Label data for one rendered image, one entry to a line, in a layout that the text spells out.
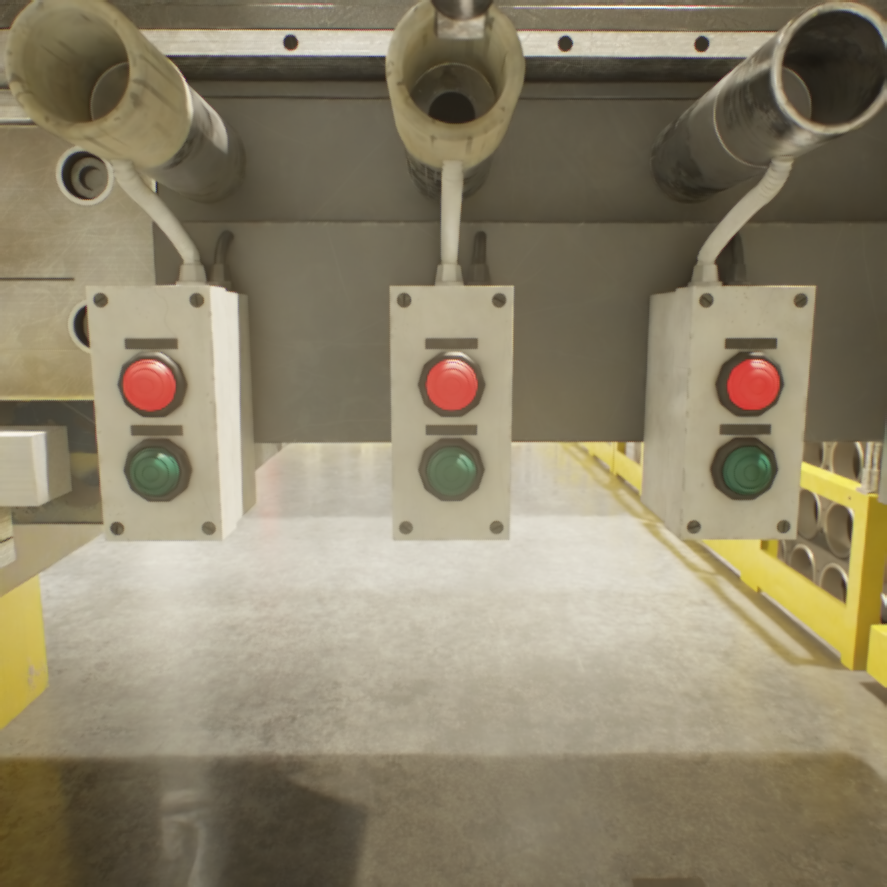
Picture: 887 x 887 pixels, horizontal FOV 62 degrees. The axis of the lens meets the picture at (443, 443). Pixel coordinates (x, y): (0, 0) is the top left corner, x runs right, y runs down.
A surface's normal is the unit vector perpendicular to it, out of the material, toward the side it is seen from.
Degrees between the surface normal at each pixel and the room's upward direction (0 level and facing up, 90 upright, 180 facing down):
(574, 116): 90
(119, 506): 90
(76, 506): 90
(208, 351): 90
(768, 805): 0
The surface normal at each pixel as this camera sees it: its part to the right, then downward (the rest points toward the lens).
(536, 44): 0.01, 0.16
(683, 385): -1.00, 0.00
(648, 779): 0.00, -0.99
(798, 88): -0.58, 0.50
